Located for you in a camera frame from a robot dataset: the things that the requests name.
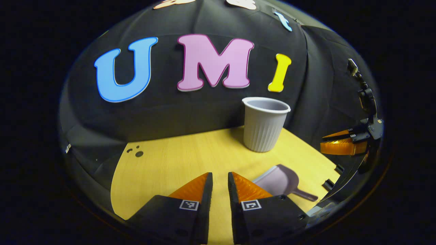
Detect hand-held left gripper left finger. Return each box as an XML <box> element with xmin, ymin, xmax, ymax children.
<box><xmin>125</xmin><ymin>171</ymin><xmax>214</xmax><ymax>245</ymax></box>

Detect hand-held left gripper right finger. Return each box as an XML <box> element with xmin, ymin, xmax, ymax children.
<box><xmin>227</xmin><ymin>171</ymin><xmax>309</xmax><ymax>245</ymax></box>

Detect pale pink dustpan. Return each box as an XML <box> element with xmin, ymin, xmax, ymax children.
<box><xmin>252</xmin><ymin>164</ymin><xmax>319</xmax><ymax>202</ymax></box>

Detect white ribbed garbage bin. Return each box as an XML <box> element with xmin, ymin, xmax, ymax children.
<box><xmin>242</xmin><ymin>97</ymin><xmax>291</xmax><ymax>153</ymax></box>

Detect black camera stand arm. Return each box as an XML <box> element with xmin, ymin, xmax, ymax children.
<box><xmin>347</xmin><ymin>58</ymin><xmax>378</xmax><ymax>118</ymax></box>

